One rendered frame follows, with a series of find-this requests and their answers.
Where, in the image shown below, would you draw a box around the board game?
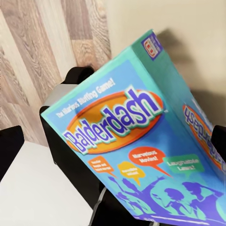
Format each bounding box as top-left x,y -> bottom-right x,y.
41,29 -> 226,226

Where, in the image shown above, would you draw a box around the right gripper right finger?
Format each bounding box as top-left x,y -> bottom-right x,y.
211,125 -> 226,163

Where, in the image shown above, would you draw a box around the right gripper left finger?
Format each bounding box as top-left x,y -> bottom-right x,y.
0,125 -> 24,181

